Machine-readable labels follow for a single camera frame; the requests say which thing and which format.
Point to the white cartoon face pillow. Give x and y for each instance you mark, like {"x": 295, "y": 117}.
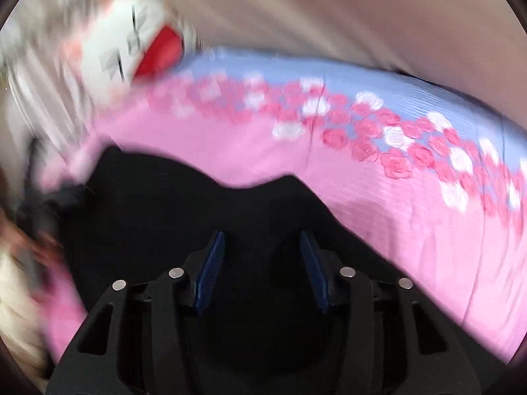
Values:
{"x": 111, "y": 45}

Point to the black pants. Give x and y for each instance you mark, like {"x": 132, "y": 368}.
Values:
{"x": 164, "y": 205}

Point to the pink floral bed sheet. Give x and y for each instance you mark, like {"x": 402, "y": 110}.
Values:
{"x": 267, "y": 164}

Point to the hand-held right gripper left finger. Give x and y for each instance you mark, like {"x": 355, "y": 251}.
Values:
{"x": 210, "y": 267}

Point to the beige curtain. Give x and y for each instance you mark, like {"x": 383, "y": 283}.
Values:
{"x": 329, "y": 16}

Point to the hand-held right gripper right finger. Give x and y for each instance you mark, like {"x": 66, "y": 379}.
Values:
{"x": 315, "y": 271}

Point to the cream cloth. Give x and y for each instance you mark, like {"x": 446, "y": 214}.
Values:
{"x": 16, "y": 308}

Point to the grey cloth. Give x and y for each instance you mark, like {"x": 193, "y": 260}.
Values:
{"x": 37, "y": 74}

